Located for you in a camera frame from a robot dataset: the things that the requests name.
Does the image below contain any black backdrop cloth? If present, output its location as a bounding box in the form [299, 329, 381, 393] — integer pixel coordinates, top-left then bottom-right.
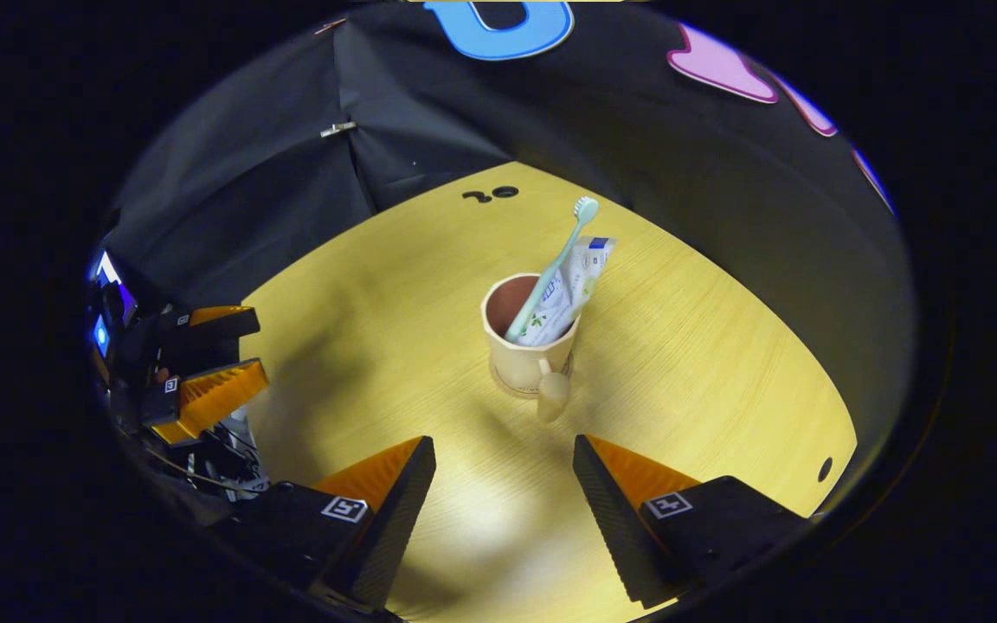
[87, 0, 915, 485]

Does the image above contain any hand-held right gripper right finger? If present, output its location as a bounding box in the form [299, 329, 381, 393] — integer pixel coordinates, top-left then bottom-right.
[573, 434, 811, 609]

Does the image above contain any light green toothbrush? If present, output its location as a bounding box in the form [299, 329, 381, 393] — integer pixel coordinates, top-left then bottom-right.
[505, 196, 601, 344]

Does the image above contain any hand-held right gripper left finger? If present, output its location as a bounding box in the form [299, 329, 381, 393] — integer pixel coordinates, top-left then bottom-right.
[222, 435, 437, 611]

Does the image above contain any white toothpaste tube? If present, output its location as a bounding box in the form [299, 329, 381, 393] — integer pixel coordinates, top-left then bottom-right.
[518, 235, 619, 348]

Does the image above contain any round brown coaster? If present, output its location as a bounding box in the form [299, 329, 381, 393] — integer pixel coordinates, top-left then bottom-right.
[489, 368, 572, 402]

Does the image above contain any wooden desktop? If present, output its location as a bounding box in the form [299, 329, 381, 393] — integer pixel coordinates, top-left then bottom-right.
[239, 160, 859, 623]

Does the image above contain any beige cup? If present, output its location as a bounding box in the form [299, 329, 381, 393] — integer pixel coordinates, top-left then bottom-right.
[480, 273, 582, 425]

